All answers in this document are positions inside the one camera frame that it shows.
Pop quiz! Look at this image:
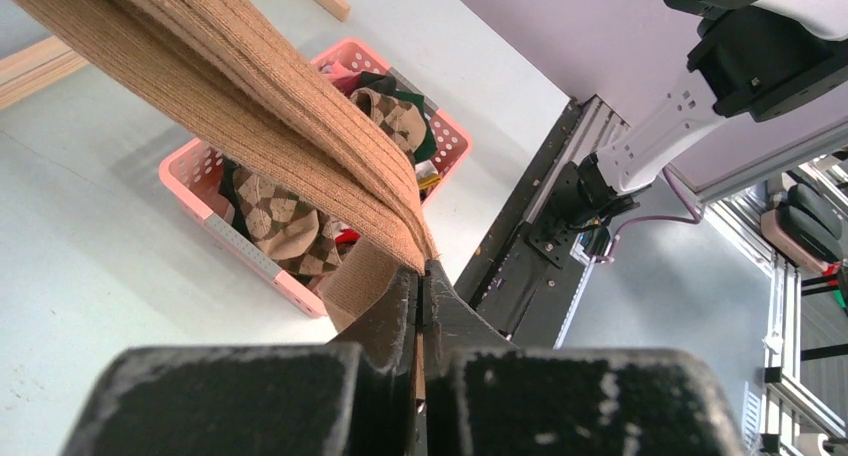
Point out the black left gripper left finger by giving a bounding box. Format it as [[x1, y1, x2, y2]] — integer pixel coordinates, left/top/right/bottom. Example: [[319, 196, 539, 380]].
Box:
[[330, 269, 419, 374]]

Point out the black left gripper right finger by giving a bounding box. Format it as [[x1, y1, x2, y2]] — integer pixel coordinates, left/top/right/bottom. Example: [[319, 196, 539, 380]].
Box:
[[423, 260, 514, 377]]

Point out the brown argyle sock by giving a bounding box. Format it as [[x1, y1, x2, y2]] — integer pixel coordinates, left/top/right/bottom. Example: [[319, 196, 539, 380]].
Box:
[[232, 167, 343, 277], [350, 88, 426, 160]]

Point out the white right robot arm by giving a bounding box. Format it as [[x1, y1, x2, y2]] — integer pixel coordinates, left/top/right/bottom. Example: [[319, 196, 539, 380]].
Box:
[[546, 0, 847, 228]]

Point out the wooden hanger rack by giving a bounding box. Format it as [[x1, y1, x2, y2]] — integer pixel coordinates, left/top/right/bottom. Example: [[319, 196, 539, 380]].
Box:
[[0, 0, 352, 110]]

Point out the pink plastic basket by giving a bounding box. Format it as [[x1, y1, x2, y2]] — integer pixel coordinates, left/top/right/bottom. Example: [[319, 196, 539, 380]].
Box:
[[159, 38, 472, 318]]

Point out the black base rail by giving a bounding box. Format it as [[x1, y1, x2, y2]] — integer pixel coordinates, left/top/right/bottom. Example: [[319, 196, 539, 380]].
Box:
[[455, 96, 626, 349]]

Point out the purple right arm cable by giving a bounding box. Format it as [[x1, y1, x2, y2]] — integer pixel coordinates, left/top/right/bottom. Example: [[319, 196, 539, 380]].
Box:
[[592, 164, 707, 265]]

